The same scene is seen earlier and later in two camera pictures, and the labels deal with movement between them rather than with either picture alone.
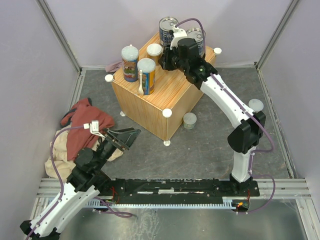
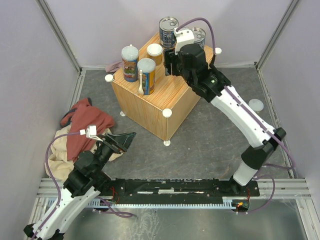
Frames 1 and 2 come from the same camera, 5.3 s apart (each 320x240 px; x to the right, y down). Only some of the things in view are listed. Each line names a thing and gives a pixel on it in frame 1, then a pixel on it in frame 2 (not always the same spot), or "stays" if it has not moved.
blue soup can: (197, 34) stays
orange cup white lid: (154, 51) stays
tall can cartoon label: (129, 55) stays
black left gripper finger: (108, 131) → (112, 137)
